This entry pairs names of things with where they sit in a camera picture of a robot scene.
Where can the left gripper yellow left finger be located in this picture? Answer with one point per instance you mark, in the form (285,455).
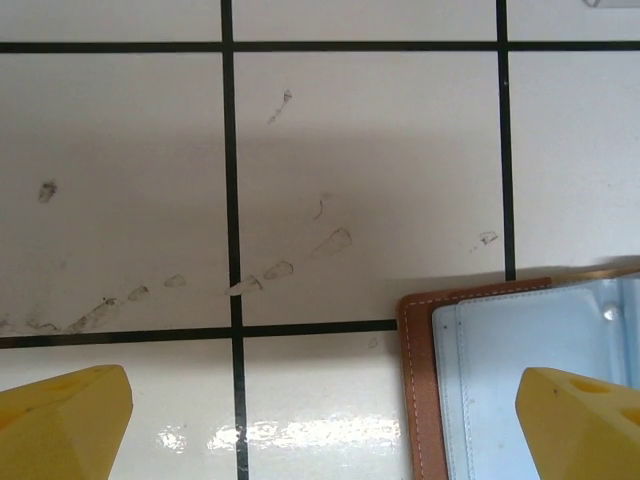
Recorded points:
(60,430)

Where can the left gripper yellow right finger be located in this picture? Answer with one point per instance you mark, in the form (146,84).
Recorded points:
(590,440)

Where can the brown leather card holder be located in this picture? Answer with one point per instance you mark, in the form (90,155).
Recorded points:
(420,350)

